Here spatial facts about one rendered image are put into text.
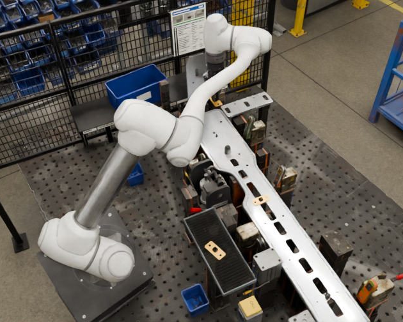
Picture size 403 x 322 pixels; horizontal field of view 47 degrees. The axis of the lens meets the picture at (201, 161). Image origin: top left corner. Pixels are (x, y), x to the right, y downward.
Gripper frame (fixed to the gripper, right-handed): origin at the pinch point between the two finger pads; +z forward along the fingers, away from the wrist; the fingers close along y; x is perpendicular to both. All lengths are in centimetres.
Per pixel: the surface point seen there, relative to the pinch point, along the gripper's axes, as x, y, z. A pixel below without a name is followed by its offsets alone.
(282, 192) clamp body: -44, 15, 35
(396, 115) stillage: 29, 176, 112
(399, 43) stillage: 43, 168, 49
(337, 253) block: -87, 14, 26
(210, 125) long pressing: 8.5, 1.0, 28.8
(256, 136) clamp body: -8.8, 20.0, 30.1
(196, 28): 54, 15, -1
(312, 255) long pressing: -82, 5, 29
